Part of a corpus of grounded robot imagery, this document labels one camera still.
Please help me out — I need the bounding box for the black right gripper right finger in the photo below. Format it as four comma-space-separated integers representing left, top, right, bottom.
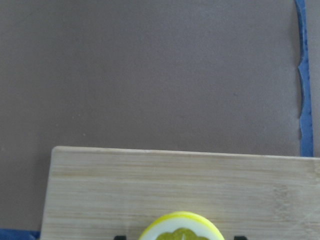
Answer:
234, 235, 247, 240

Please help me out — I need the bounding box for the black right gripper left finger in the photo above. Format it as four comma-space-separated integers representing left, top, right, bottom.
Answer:
113, 235, 125, 240

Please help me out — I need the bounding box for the yellow lemon half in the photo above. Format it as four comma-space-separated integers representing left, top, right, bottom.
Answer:
139, 211, 224, 240

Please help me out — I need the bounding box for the bamboo cutting board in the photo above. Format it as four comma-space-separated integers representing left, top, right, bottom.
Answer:
40, 146, 320, 240

